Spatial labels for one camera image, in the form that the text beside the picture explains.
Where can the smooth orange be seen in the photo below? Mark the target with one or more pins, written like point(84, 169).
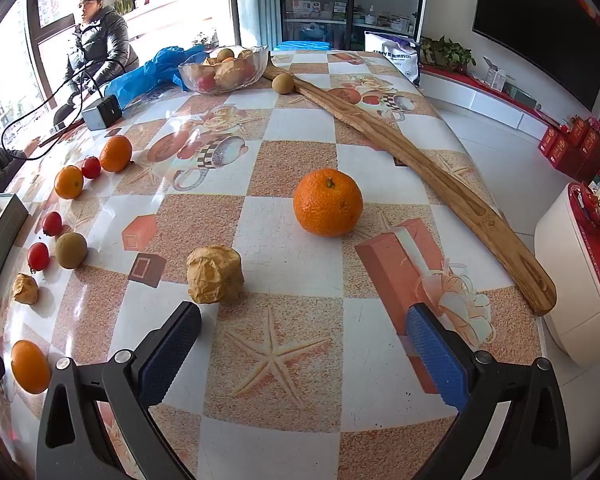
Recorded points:
point(30, 366)
point(69, 182)

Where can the black wall television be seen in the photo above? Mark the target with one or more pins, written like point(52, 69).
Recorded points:
point(540, 20)

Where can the white carton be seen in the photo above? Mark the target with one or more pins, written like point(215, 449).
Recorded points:
point(495, 75)

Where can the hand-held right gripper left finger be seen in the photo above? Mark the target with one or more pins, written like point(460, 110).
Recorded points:
point(167, 355)

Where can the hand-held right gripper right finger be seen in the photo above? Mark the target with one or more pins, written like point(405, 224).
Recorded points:
point(437, 360)

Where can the white printed bag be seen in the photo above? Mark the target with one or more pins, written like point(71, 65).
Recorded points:
point(395, 57)

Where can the blue plastic bag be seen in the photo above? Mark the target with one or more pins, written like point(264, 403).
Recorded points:
point(150, 75)

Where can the large wrinkled walnut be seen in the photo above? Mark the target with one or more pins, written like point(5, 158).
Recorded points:
point(215, 274)

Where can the phone in red case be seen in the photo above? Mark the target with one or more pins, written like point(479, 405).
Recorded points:
point(55, 133)

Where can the windowsill plant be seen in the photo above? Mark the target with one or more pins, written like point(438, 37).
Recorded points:
point(123, 5)

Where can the white round cabinet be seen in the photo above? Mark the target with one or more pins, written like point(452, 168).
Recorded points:
point(565, 260)

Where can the shallow white box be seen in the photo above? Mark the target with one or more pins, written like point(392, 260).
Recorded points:
point(2, 240)

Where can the small bumpy orange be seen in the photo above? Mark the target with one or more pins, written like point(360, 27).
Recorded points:
point(115, 153)

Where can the glass bowl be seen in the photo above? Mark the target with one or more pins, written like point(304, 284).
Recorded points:
point(245, 77)

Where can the large bumpy orange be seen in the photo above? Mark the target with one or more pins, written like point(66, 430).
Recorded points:
point(327, 202)

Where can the brown kiwi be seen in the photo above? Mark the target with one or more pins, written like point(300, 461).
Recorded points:
point(225, 54)
point(282, 82)
point(71, 250)

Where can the grey blue curtain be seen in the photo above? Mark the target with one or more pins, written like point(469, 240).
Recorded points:
point(265, 0)

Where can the small wrinkled walnut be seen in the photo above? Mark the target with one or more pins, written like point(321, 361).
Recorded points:
point(25, 288)

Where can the grey power adapter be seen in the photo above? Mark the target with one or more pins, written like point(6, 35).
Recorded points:
point(101, 111)

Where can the red gift box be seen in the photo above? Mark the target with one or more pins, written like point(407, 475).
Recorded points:
point(591, 144)
point(554, 147)
point(577, 131)

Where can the printed checkered tablecloth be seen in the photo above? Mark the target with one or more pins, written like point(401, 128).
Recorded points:
point(300, 125)

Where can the long wooden board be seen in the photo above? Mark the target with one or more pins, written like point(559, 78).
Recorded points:
point(430, 170)

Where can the red cherry tomato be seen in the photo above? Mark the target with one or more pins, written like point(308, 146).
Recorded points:
point(52, 223)
point(38, 256)
point(91, 167)

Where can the white television stand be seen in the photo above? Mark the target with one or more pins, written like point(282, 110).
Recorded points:
point(480, 97)

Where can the green potted plant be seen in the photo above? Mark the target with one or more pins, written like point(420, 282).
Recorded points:
point(447, 52)

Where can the blue plastic crate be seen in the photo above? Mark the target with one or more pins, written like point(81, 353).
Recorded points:
point(302, 45)

